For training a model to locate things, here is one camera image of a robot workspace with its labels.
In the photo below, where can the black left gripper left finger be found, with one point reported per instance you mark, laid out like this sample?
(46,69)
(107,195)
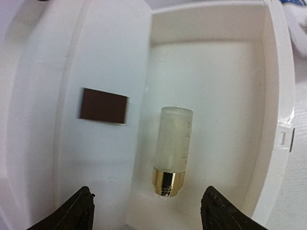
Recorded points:
(77,213)

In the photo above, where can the white three-drawer storage cabinet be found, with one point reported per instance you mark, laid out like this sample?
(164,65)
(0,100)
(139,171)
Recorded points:
(82,85)

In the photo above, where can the gold cap perfume bottle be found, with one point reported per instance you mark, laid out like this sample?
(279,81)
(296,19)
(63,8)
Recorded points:
(172,150)

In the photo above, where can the white printed t-shirt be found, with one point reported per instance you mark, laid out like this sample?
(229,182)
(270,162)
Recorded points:
(296,18)

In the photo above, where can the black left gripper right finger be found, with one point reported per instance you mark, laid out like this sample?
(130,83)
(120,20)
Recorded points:
(218,213)

